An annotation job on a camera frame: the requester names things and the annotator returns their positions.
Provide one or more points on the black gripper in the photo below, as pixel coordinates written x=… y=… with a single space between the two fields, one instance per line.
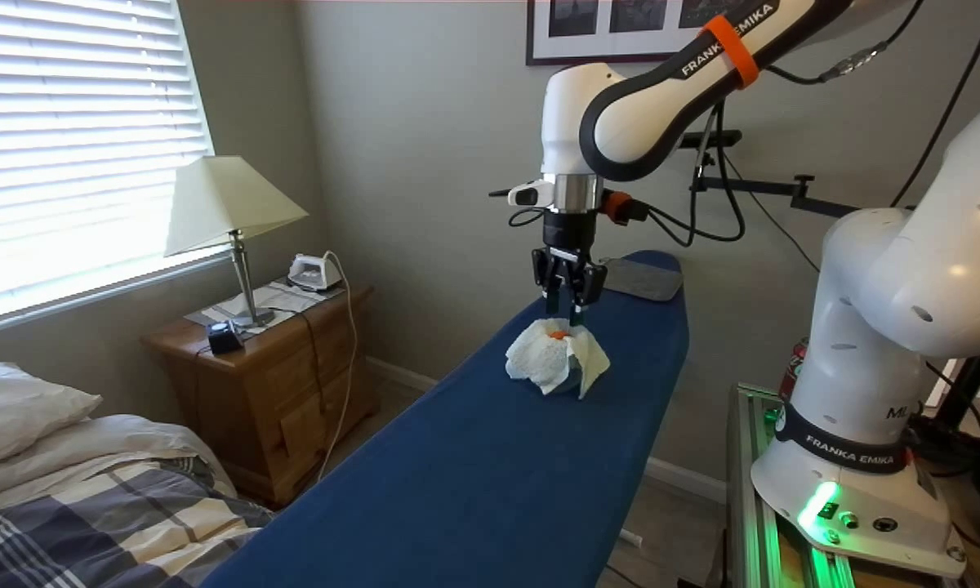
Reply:
x=570 y=245

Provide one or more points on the pale cloth on nightstand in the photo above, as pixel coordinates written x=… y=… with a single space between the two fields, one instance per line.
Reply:
x=278 y=298

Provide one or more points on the table lamp with beige shade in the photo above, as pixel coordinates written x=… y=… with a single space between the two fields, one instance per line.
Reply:
x=229 y=201

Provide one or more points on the bed with plaid blanket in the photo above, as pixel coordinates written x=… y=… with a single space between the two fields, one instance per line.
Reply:
x=100 y=534

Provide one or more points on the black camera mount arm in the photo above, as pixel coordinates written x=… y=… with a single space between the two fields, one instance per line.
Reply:
x=778 y=187

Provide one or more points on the wooden nightstand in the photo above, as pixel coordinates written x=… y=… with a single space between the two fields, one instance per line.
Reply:
x=272 y=404

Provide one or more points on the white duvet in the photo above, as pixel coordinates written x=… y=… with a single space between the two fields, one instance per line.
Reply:
x=87 y=453

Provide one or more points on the white window blinds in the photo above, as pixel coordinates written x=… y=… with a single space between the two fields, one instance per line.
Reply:
x=77 y=143

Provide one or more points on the blue covered ironing board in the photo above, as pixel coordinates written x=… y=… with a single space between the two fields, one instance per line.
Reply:
x=480 y=478

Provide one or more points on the light blue terry cloth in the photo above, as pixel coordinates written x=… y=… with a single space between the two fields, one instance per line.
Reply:
x=549 y=353

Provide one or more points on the white pillow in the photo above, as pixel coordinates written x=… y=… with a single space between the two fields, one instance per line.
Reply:
x=21 y=411

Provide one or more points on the white clothes iron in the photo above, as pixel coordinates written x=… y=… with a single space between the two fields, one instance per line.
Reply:
x=315 y=271

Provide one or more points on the grey quilted pad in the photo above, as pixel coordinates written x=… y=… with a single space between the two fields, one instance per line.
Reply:
x=646 y=278

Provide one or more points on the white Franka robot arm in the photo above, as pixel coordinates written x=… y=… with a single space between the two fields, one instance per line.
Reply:
x=904 y=282

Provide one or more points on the black alarm clock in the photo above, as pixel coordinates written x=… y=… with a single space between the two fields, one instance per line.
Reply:
x=223 y=338

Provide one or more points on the black framed picture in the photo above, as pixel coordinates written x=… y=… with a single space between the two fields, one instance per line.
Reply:
x=622 y=28

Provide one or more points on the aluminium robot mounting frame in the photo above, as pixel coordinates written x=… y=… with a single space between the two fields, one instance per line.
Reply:
x=757 y=525

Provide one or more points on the red and black wrist camera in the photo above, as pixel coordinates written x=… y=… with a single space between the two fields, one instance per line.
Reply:
x=620 y=206

